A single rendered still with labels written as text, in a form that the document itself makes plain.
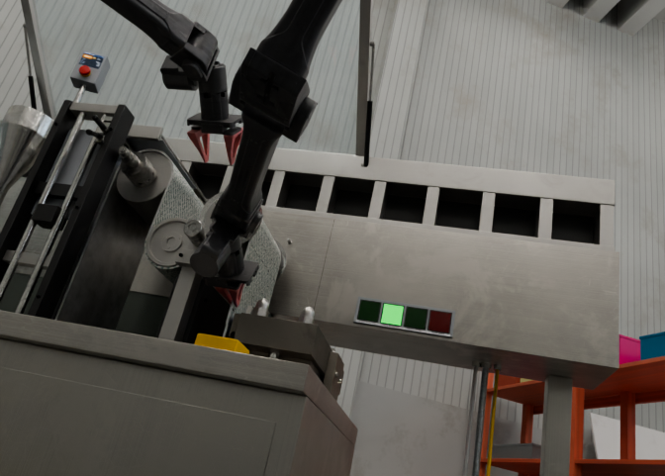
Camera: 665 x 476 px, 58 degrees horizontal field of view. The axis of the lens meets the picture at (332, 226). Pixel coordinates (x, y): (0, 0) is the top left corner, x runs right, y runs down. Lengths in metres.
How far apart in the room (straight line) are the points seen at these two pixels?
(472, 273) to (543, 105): 5.09
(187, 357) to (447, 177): 1.01
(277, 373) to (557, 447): 0.94
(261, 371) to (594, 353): 0.90
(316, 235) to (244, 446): 0.86
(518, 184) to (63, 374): 1.22
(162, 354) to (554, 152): 5.65
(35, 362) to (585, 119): 6.22
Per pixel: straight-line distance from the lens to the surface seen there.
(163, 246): 1.39
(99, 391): 1.03
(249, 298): 1.37
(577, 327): 1.58
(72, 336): 1.04
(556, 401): 1.69
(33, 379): 1.09
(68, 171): 1.47
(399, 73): 5.76
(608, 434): 5.43
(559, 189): 1.73
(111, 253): 1.56
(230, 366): 0.92
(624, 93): 7.36
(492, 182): 1.72
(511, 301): 1.57
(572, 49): 7.28
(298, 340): 1.18
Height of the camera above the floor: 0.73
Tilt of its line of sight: 24 degrees up
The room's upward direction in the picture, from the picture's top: 13 degrees clockwise
